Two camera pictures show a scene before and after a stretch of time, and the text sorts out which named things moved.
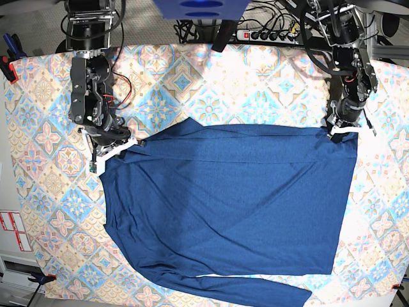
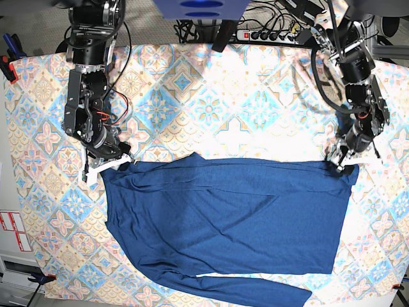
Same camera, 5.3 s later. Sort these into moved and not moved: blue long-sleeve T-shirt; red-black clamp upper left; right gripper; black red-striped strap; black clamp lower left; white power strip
Moved: right gripper; blue long-sleeve T-shirt
Not moved: black red-striped strap; white power strip; black clamp lower left; red-black clamp upper left
